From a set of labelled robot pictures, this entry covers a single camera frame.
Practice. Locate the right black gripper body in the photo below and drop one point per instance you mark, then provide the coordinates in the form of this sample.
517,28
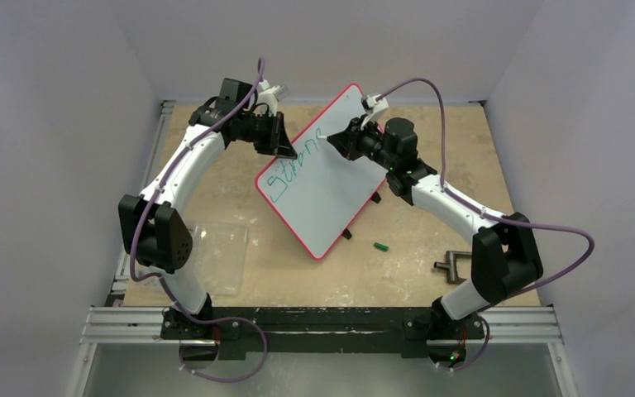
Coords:
354,139

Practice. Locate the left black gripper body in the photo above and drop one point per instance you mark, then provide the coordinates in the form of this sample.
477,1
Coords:
260,131

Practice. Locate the red-framed whiteboard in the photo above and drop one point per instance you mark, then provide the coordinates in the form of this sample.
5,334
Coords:
319,194

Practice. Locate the green marker cap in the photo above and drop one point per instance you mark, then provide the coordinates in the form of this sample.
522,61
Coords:
380,247

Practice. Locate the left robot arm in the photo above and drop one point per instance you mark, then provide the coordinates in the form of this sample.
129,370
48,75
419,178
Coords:
154,234

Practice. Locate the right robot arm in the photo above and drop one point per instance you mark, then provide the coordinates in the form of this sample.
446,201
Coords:
504,254

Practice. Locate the black whiteboard clip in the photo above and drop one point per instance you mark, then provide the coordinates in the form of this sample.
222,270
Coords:
347,234
375,197

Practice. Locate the clear plastic screw box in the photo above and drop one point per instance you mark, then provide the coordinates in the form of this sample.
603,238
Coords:
219,252

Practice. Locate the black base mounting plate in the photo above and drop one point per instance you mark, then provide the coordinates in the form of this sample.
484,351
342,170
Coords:
411,332

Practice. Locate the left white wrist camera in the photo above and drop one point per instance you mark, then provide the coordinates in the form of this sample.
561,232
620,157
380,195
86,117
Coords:
270,96

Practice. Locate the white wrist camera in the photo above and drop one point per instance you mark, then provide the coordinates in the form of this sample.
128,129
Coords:
270,96
375,105

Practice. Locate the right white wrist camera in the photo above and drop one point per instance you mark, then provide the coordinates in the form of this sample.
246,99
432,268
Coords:
375,105

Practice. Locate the grey metal crank handle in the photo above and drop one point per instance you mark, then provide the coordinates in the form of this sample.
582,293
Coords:
450,266

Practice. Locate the aluminium frame rail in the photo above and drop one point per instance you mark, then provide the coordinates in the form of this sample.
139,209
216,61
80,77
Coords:
140,325

